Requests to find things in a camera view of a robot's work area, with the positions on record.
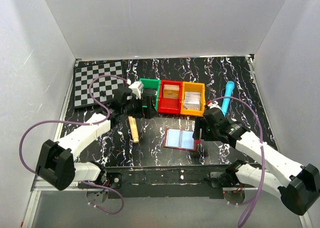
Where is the red leather card holder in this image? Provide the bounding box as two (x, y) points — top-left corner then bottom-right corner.
(163, 128), (197, 152)

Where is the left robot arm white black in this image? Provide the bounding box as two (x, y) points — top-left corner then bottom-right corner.
(35, 87), (157, 191)

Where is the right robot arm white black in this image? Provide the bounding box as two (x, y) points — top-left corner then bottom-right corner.
(193, 107), (320, 216)

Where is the brown card stack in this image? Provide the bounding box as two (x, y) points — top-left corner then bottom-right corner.
(162, 84), (180, 99)

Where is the white card stack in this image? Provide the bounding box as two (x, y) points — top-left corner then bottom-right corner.
(183, 91), (201, 111)

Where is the wooden rolling pin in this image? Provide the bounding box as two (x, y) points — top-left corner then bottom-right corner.
(128, 116), (139, 144)

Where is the green plastic bin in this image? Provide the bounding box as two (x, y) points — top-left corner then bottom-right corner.
(139, 78), (161, 110)

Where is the red plastic bin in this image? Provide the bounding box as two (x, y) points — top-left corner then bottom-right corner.
(157, 80), (183, 115)

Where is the orange plastic bin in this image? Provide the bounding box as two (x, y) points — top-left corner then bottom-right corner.
(180, 81), (206, 117)

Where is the blue toy microphone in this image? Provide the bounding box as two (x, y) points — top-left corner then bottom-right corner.
(221, 81), (235, 116)

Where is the black and grey chessboard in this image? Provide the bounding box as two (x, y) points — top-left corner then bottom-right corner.
(72, 60), (125, 109)

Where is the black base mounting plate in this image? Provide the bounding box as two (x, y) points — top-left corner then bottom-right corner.
(77, 164), (257, 200)

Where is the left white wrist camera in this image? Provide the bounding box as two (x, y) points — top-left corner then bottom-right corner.
(129, 80), (144, 100)

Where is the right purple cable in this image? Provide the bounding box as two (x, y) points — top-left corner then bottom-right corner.
(206, 96), (266, 228)

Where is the purple cable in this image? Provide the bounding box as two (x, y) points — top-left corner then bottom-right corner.
(206, 96), (266, 228)
(19, 74), (132, 215)

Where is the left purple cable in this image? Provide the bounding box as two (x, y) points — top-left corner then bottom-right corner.
(19, 74), (132, 215)

